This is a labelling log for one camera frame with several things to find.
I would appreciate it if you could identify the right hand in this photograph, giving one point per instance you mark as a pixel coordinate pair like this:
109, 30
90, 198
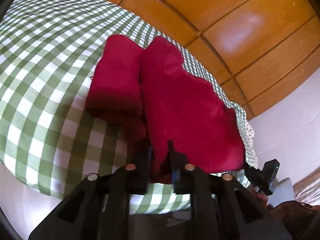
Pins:
263, 199

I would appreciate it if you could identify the green white checkered bedsheet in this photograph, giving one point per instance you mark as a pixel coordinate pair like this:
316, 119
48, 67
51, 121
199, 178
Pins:
49, 51

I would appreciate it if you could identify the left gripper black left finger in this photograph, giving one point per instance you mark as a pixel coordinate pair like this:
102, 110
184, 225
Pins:
98, 208

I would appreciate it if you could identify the orange wooden wardrobe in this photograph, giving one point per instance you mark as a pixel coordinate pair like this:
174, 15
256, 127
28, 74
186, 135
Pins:
258, 50

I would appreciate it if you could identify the red knit garment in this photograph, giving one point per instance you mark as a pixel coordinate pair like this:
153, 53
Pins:
148, 93

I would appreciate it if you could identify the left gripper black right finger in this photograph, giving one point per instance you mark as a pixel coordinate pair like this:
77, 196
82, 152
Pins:
221, 208

